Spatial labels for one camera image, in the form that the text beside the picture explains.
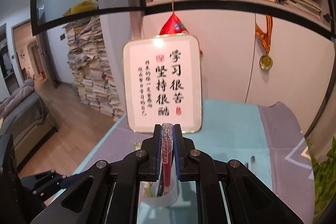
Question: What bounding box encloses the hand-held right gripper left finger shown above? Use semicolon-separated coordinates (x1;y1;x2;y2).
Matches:
31;124;161;224

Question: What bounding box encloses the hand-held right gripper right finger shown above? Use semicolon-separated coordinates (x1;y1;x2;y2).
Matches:
174;124;302;224

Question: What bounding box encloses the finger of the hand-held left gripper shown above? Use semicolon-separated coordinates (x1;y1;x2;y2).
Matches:
60;173;88;189
20;172;67;199

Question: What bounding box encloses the red clear-capped pen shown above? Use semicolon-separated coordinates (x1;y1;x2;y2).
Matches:
161;122;175;197

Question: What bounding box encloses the bunch of pens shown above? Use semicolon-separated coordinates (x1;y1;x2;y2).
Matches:
143;156;256;198

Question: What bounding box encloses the translucent plastic cup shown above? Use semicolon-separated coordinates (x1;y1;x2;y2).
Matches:
136;181;180;207

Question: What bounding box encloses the teal and grey printed tablecloth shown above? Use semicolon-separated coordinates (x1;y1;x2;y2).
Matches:
71;98;319;224

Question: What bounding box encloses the grey sofa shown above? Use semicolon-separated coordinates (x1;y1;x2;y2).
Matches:
0;79;59;155

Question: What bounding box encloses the framed calligraphy sign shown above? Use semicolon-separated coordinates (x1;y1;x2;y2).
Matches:
122;33;203;134

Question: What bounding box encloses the white cabinet door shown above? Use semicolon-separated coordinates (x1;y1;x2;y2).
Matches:
142;1;256;104

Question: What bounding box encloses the tall pile of books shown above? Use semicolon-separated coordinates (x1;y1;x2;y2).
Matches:
62;15;126;122

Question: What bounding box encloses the gold medal with striped ribbon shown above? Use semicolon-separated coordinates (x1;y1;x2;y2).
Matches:
255;14;273;70

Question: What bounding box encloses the red hanging ornament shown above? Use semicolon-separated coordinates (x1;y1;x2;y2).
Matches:
159;0;204;55

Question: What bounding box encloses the green potted plant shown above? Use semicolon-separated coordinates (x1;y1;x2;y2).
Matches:
304;136;336;224

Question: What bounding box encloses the yellow plush toy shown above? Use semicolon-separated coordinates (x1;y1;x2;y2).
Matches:
63;0;98;17

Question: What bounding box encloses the slanted stack of booklets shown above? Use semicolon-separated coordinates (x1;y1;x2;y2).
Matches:
277;0;323;21

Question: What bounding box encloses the grey door frame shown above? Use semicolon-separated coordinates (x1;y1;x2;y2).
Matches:
12;21;58;89

